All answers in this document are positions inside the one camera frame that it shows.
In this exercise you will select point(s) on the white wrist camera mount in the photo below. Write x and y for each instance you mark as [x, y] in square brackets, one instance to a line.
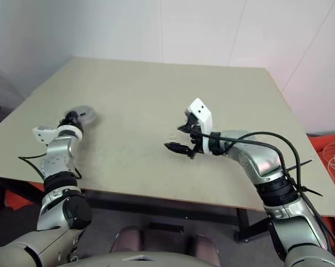
[45, 135]
[202, 111]

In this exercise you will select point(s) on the red cloth under table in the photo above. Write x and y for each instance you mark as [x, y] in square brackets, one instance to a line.
[20, 201]

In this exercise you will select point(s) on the grey robot torso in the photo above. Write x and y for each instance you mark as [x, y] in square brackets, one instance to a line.
[167, 260]

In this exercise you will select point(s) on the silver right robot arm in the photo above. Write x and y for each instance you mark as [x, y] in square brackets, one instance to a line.
[256, 164]

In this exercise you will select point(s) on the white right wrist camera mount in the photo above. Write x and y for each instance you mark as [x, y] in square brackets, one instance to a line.
[202, 111]

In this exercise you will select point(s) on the red cloth heap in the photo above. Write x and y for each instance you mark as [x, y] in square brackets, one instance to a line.
[318, 143]

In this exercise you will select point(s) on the dark maroon rounded shape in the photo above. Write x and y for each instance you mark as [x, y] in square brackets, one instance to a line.
[205, 247]
[127, 239]

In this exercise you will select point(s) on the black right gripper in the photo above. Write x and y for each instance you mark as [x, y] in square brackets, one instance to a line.
[194, 130]

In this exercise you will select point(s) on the black metal table frame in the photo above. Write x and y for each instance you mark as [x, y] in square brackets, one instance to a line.
[156, 207]

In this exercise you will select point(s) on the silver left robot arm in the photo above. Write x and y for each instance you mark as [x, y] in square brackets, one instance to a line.
[59, 155]

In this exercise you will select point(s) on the small black waist bracket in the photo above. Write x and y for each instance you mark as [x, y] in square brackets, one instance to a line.
[74, 253]

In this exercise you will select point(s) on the round hinged motor lid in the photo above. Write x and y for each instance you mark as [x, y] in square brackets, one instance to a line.
[85, 111]

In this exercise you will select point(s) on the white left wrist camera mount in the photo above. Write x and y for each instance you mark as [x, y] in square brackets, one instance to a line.
[45, 135]

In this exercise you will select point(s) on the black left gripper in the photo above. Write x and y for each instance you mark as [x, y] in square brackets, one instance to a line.
[68, 121]

